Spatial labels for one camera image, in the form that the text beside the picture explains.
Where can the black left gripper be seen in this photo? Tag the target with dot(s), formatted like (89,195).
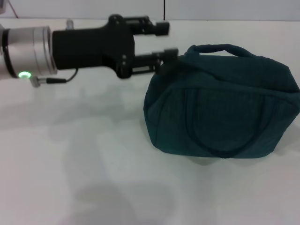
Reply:
(93,49)

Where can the teal fabric zipper bag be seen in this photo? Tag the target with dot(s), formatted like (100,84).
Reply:
(222,107)

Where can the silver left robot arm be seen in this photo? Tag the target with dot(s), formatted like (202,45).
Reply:
(25,54)

